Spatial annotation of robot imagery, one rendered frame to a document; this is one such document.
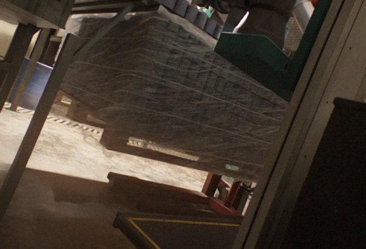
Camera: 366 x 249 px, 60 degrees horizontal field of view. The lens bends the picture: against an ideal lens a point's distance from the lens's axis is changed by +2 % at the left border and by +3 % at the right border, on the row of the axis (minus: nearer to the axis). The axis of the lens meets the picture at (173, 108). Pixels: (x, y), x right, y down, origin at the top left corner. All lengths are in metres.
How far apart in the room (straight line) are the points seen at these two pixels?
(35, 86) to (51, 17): 3.23
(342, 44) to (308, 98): 0.17
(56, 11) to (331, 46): 0.91
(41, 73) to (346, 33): 3.89
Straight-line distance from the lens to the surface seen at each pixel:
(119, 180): 2.30
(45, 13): 1.26
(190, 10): 1.56
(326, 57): 0.94
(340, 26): 0.97
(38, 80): 4.45
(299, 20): 1.60
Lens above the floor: 0.67
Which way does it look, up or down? 1 degrees up
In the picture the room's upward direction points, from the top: 22 degrees clockwise
